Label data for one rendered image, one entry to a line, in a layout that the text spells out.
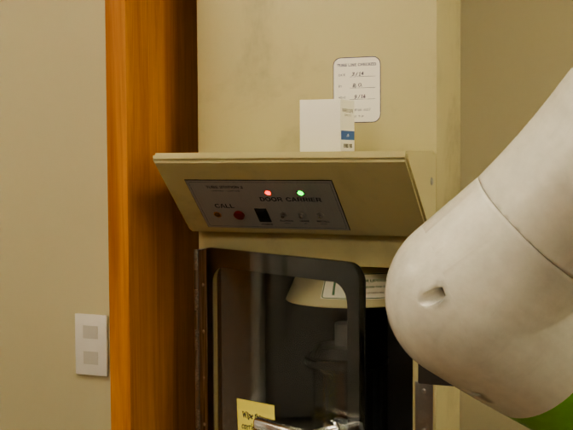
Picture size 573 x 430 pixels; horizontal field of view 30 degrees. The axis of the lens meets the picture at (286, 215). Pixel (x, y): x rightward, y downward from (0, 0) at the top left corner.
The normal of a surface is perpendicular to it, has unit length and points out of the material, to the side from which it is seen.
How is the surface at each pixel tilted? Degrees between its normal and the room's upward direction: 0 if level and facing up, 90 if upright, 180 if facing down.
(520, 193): 79
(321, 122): 90
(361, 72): 90
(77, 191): 90
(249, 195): 135
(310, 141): 90
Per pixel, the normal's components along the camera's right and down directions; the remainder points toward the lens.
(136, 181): 0.91, 0.02
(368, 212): -0.28, 0.74
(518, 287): -0.04, 0.27
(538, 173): -0.68, -0.20
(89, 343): -0.40, 0.05
